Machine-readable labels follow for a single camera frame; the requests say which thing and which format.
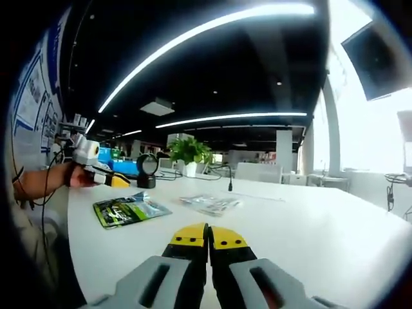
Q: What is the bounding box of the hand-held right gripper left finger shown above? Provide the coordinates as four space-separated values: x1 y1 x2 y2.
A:
82 221 210 309

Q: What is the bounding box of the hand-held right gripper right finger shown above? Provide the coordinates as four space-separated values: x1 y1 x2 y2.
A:
209 225 348 309

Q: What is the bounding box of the green black foil packet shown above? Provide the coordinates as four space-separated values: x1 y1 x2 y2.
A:
92 191 174 230

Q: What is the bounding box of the pile of silver sheet goods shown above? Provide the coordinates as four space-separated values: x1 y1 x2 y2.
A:
178 192 242 217

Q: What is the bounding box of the person's left hand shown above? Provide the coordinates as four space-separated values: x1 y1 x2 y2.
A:
69 163 97 189

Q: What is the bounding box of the blue plastic box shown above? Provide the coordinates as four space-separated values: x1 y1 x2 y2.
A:
97 146 140 177

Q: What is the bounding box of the white storage shelf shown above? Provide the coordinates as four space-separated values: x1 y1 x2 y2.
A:
59 112 89 138

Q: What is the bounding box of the black barcode scanner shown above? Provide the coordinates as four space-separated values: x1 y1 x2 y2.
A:
136 153 158 189

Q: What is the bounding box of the white table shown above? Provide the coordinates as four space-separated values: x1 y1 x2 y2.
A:
66 175 412 305

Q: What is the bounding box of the green potted plant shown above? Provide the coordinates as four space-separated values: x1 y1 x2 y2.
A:
167 137 214 178

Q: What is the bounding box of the square ceiling vent panel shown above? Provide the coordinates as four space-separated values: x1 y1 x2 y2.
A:
140 98 175 117

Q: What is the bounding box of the person's beige clothing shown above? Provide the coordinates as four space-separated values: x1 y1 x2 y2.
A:
6 180 70 290

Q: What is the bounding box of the white office partition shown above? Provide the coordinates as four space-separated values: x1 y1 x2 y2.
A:
236 162 284 184

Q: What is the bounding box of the long white ceiling light strip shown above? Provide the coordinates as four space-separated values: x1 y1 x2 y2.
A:
155 111 308 129
98 5 315 113

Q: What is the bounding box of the black laptop stand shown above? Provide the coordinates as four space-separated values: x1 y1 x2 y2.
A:
384 172 412 187

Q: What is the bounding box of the open laptop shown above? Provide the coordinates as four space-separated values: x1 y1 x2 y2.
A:
396 109 412 142

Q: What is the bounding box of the black wrist strap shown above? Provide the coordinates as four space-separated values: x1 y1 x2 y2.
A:
66 162 79 188

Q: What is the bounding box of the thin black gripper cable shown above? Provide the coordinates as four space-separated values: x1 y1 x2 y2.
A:
12 151 75 207

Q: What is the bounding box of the blue white wall board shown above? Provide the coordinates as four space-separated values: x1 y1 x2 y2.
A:
11 6 73 152

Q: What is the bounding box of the black cable with plug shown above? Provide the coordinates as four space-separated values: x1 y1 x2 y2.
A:
205 164 235 193

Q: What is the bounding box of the black wall monitor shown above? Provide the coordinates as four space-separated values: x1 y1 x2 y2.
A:
341 21 412 102

